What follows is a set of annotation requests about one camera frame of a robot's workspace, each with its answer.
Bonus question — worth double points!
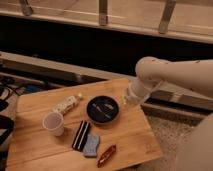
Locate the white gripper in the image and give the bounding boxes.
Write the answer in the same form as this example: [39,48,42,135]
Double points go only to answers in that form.
[123,78,160,107]

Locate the black ceramic bowl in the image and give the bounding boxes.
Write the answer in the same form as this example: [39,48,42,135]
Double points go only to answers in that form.
[86,96,119,124]

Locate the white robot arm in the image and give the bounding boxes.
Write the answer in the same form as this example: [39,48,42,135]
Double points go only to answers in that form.
[124,57,213,171]

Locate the white lying bottle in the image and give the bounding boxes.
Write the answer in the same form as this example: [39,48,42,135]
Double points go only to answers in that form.
[52,93,82,115]

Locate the brown red wrapped object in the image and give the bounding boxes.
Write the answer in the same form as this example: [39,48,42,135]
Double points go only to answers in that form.
[97,145,116,168]

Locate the blue grey sponge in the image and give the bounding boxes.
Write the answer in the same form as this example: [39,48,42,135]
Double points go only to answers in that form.
[83,134,100,157]

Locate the black white striped block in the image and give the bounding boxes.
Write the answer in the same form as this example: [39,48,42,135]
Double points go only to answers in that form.
[71,120,91,151]

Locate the white plastic cup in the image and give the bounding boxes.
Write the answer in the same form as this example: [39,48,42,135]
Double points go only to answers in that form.
[42,112,64,136]

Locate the metal railing post right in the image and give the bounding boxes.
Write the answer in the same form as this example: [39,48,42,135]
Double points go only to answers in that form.
[158,0,176,34]

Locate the metal railing post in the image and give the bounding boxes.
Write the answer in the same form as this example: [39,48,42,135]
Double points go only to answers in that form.
[99,0,108,26]
[158,0,176,34]

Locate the metal railing post middle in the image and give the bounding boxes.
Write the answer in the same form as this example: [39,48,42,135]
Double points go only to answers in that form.
[99,0,108,26]

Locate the dark cables on floor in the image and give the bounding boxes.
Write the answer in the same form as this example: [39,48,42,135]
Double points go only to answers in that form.
[0,75,44,101]

